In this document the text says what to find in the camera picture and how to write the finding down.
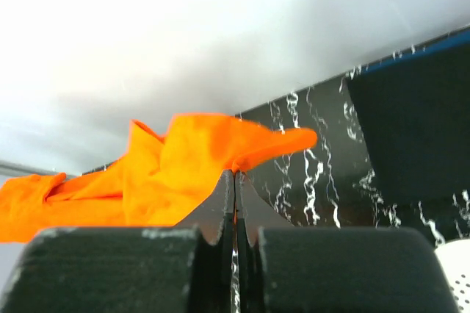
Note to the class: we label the black marble pattern mat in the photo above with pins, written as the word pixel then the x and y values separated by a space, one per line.
pixel 334 183

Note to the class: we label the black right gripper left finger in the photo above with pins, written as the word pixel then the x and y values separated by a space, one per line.
pixel 184 268

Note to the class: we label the orange t shirt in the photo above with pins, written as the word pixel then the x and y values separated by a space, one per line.
pixel 157 182

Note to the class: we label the white perforated plastic basket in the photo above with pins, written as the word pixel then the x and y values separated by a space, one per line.
pixel 454 258

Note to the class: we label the folded black t shirt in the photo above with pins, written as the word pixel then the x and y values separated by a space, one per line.
pixel 415 119

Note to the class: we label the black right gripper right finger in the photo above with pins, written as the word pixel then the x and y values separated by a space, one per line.
pixel 284 268

